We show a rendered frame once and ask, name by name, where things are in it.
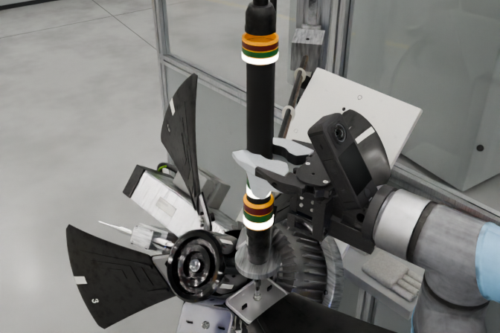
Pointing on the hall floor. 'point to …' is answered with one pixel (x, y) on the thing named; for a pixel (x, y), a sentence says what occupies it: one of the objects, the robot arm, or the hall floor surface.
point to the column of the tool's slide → (324, 11)
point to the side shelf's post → (366, 307)
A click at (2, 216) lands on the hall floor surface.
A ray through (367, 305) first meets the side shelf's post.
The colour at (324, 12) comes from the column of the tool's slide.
